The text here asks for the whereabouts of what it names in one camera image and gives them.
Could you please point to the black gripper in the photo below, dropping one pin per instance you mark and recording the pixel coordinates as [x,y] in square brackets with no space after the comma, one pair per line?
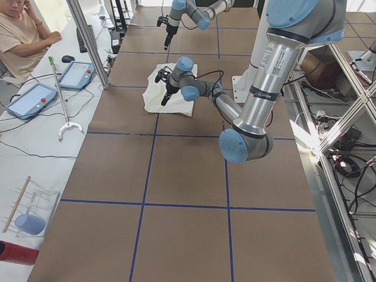
[170,87]
[170,30]

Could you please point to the near teach pendant tablet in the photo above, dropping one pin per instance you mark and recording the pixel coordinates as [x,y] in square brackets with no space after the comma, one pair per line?
[31,102]

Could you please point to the wooden stick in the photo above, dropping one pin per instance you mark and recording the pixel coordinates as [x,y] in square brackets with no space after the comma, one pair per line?
[16,204]

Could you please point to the light blue plastic cup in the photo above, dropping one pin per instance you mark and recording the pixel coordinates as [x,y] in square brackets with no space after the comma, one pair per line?
[30,224]

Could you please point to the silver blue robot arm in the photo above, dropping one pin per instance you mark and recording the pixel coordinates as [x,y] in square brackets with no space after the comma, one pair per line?
[291,26]
[201,18]

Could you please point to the white wire dish rack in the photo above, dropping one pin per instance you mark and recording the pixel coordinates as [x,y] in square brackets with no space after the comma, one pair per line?
[37,201]

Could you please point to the black computer mouse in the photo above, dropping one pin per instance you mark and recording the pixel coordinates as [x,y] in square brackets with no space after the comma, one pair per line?
[67,58]

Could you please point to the aluminium frame post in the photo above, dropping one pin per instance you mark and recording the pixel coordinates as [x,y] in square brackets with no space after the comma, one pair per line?
[82,26]

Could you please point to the long metal reacher tool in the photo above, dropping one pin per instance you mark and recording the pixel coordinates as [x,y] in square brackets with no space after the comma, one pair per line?
[68,124]

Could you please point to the teach pendant tablet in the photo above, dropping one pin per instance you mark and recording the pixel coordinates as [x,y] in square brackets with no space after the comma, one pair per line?
[77,75]
[31,102]

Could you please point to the far teach pendant tablet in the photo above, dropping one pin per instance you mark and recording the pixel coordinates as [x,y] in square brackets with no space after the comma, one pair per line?
[77,75]

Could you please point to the cream cat print t-shirt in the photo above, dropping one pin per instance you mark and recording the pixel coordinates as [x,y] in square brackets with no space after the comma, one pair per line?
[155,92]

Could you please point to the red cylinder bottle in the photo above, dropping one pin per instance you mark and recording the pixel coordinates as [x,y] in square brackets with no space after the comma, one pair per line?
[17,254]

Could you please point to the person in beige shirt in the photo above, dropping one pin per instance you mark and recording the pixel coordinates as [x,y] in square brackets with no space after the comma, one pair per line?
[24,38]

